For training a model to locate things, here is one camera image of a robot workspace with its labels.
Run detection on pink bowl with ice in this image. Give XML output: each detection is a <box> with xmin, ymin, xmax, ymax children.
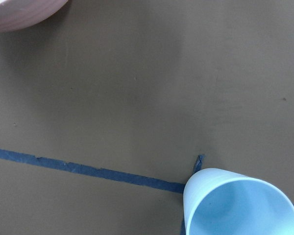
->
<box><xmin>0</xmin><ymin>0</ymin><xmax>67</xmax><ymax>32</ymax></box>

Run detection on blue plastic cup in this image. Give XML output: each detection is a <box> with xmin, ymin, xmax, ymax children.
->
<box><xmin>183</xmin><ymin>168</ymin><xmax>294</xmax><ymax>235</ymax></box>

